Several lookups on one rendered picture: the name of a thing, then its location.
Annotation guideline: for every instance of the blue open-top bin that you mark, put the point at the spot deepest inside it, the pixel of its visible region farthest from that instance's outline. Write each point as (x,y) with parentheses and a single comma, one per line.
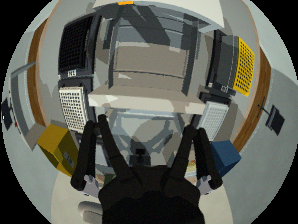
(225,154)

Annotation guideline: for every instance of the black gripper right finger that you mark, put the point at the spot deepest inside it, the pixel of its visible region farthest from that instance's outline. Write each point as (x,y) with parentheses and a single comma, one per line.
(208,178)

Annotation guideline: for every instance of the large grey bench mat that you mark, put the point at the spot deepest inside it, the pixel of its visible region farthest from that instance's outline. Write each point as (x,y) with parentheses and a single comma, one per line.
(156,134)

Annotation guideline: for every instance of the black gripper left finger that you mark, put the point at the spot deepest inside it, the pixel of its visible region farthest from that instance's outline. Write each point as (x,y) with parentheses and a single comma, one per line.
(83,178)

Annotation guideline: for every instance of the black multi-well plate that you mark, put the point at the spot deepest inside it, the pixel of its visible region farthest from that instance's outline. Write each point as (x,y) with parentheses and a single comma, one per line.
(78,48)

